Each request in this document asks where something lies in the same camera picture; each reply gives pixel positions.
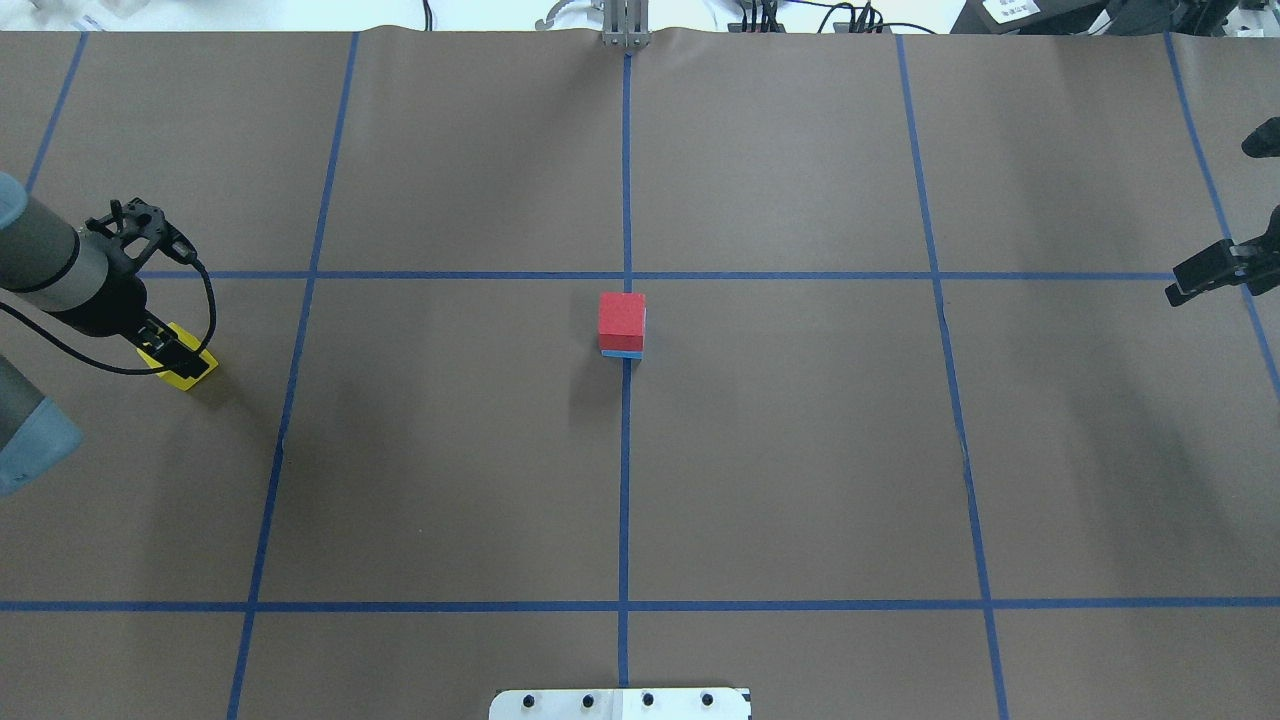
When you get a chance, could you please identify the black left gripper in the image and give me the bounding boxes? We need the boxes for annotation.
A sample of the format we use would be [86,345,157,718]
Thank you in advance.
[84,199,204,377]

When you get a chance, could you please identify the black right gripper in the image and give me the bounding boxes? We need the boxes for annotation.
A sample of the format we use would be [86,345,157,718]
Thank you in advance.
[1165,206,1280,307]

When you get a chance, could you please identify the yellow foam block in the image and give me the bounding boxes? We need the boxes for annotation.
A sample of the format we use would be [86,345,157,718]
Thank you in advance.
[134,320,219,392]

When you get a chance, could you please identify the red foam block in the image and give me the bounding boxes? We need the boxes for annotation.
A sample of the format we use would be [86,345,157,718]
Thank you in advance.
[596,292,646,352]

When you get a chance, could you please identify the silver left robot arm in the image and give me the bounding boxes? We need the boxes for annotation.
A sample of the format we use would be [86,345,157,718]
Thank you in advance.
[1,174,218,496]

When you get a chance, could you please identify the black desktop device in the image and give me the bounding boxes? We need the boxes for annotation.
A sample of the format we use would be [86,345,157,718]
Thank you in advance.
[948,1,1129,36]

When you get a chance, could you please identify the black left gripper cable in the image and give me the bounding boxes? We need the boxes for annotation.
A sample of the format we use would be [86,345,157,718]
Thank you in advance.
[0,258,219,377]

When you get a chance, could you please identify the white camera post base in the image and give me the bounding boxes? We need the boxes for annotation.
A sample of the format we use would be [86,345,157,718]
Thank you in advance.
[488,687,753,719]

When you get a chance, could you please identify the aluminium frame post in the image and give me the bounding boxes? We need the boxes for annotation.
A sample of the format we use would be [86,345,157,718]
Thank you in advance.
[596,0,652,53]

